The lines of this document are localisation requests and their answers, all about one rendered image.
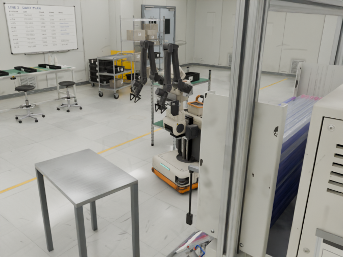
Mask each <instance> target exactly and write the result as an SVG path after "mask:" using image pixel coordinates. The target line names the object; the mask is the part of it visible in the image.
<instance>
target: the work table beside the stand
mask: <svg viewBox="0 0 343 257"><path fill-rule="evenodd" d="M35 171H36V178H37V185H38V191H39V198H40V205H41V211H42V219H43V225H44V232H45V238H46V245H47V249H48V251H49V252H50V251H52V250H54V247H53V240H52V233H51V226H50V219H49V214H48V207H47V200H46V193H45V185H44V178H43V176H45V177H46V178H47V179H48V180H49V181H50V182H51V183H52V184H53V185H54V186H55V187H56V188H57V189H58V190H59V191H60V192H61V193H62V194H63V195H64V196H65V197H66V198H67V199H68V200H69V201H70V202H71V203H72V204H73V206H74V212H75V221H76V230H77V240H78V249H79V257H87V246H86V236H85V225H84V215H83V205H86V204H88V203H90V215H91V227H92V230H93V231H95V230H97V217H96V204H95V201H96V200H98V199H101V198H103V197H106V196H108V195H111V194H113V193H116V192H118V191H120V190H123V189H125V188H128V187H130V191H131V221H132V250H133V257H140V246H139V204H138V179H136V178H134V177H133V176H131V175H130V174H128V173H127V172H125V171H123V170H122V169H120V168H119V167H117V166H116V165H114V164H113V163H111V162H109V161H108V160H106V159H105V158H103V157H102V156H100V155H99V154H97V153H96V152H94V151H93V150H91V149H90V148H88V149H85V150H81V151H77V152H74V153H70V154H67V155H64V156H60V157H56V158H53V159H49V160H46V161H42V162H38V163H35Z"/></svg>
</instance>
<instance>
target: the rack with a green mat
mask: <svg viewBox="0 0 343 257"><path fill-rule="evenodd" d="M186 72H189V67H187V71H186ZM206 82H208V91H210V84H211V70H209V76H208V79H203V78H200V80H199V81H195V82H191V84H192V86H195V85H199V84H203V83H206ZM159 86H160V85H159V84H158V83H154V82H153V81H152V80H151V146H154V127H157V128H160V129H164V126H163V120H160V121H157V122H155V123H154V87H158V88H159ZM187 103H188V100H186V103H185V108H188V104H187ZM175 149H176V138H175V137H173V150H175Z"/></svg>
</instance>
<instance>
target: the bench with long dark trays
mask: <svg viewBox="0 0 343 257"><path fill-rule="evenodd" d="M29 68H34V69H37V72H30V73H29V72H25V71H20V70H16V69H7V70H2V71H5V72H8V73H9V75H5V76H0V81H6V80H10V78H12V76H14V77H15V78H16V79H20V78H28V77H32V76H40V75H47V74H54V73H55V75H56V84H57V93H58V98H57V99H52V100H47V101H42V102H38V103H34V104H36V105H41V104H46V103H49V102H54V101H59V100H62V99H61V98H60V93H62V94H66V95H67V93H66V92H62V91H60V90H59V84H58V83H59V81H58V73H62V72H69V71H71V73H72V81H73V82H75V74H74V69H76V68H75V67H70V66H68V67H64V68H61V69H48V68H43V67H38V66H34V67H29ZM18 72H21V74H18ZM69 96H75V97H76V98H75V99H74V101H75V102H77V96H76V85H75V84H74V85H73V94H69ZM18 109H20V108H19V107H14V108H10V109H5V110H0V113H3V112H7V111H13V110H18Z"/></svg>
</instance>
